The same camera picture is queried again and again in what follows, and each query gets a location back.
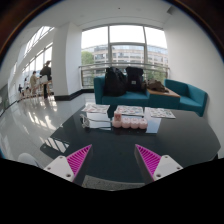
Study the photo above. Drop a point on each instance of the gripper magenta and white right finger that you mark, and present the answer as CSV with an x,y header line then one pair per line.
x,y
153,166

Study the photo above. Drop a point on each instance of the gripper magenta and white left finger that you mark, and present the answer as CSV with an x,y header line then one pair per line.
x,y
73,167

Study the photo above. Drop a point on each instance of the pink charger plug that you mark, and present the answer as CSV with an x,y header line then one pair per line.
x,y
117,116

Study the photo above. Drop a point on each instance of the right printed placemat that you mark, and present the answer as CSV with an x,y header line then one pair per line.
x,y
161,113

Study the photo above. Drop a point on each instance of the printed placemat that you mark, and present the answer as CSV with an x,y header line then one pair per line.
x,y
130,110
161,113
96,108

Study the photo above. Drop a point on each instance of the left printed placemat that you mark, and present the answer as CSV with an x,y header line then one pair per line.
x,y
96,108

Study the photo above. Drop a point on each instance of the middle printed placemat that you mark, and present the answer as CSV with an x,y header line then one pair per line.
x,y
130,110

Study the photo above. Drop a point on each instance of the teal sofa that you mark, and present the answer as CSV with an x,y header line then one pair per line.
x,y
143,99

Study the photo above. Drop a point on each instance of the wooden sofa side table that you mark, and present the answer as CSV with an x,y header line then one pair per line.
x,y
167,92

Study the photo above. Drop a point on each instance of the teal armchair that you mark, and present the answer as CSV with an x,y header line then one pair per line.
x,y
191,98

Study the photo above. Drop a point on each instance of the brown bag on sofa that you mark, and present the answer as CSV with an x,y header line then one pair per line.
x,y
155,85

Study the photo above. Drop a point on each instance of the left black backpack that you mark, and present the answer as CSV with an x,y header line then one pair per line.
x,y
115,82

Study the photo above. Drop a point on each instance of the black backpack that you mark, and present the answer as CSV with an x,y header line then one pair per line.
x,y
115,82
134,78

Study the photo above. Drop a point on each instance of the white bar stool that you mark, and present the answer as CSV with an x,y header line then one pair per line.
x,y
46,85

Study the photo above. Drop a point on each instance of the right black backpack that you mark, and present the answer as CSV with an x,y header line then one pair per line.
x,y
134,78

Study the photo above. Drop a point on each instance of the metal window railing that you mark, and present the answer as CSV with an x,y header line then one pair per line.
x,y
90,71

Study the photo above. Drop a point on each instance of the seated person in beige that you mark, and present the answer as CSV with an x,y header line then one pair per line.
x,y
33,83

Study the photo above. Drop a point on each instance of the standing person in black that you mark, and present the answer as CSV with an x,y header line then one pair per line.
x,y
46,70

